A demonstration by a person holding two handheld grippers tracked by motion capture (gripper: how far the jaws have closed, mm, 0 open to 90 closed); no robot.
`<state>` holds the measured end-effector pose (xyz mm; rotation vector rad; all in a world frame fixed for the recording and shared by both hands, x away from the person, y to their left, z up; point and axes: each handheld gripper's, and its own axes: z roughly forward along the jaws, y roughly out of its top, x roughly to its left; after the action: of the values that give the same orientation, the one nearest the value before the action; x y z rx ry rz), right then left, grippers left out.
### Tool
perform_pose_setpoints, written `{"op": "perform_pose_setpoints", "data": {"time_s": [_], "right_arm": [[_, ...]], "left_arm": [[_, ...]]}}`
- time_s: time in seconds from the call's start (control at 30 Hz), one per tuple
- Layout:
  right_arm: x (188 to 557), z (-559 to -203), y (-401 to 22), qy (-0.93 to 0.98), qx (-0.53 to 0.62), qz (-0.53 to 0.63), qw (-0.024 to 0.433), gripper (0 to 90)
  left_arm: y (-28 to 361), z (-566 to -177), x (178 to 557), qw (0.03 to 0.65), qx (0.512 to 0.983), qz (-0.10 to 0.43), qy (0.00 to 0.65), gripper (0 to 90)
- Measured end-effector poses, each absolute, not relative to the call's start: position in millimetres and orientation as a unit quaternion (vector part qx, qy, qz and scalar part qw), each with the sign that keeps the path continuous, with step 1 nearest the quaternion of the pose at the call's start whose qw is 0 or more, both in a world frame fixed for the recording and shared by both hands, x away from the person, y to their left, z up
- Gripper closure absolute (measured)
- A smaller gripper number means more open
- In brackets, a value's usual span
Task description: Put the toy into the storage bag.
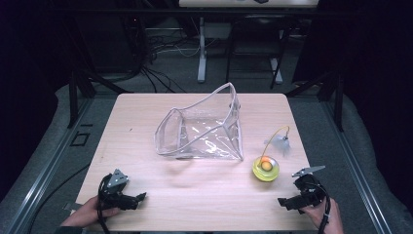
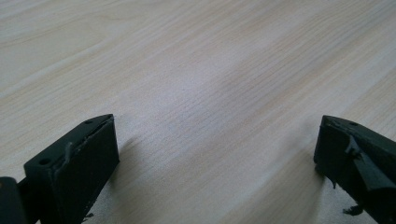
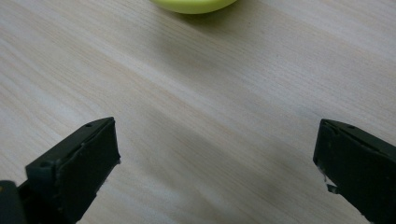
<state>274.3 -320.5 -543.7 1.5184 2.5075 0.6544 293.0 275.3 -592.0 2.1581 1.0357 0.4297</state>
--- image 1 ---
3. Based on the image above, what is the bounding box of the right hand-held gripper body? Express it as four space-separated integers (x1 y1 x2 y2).
290 165 327 209

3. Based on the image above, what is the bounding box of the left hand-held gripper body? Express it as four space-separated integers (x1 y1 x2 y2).
97 168 138 212

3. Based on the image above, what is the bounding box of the person's right hand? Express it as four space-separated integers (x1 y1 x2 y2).
301 196 345 234

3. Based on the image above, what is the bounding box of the person's left hand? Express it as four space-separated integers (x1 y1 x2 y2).
60 195 122 228

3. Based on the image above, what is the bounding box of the yellow cat toy with feather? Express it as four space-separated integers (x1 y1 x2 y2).
251 125 292 183

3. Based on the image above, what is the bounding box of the clear plastic bag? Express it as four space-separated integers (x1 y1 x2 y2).
153 81 244 162

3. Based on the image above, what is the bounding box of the black metal stand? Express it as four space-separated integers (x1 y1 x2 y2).
284 69 346 133
66 69 134 130

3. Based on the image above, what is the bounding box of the black chair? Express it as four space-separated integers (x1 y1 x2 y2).
224 14 294 91

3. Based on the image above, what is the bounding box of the white desk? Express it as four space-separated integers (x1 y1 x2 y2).
177 0 321 86

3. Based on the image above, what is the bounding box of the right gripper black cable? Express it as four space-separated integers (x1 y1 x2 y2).
311 183 333 234

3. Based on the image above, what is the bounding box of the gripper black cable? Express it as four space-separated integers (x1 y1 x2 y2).
96 175 113 234
311 183 333 234

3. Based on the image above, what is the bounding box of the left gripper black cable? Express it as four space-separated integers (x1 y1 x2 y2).
96 175 113 234

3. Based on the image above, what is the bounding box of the aluminium floor rail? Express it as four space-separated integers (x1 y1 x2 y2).
6 97 95 234
319 97 394 234

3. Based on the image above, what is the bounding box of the black floor cable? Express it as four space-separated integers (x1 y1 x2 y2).
28 163 92 234

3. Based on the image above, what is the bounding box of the bundle of floor cables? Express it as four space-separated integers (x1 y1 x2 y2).
120 16 217 96

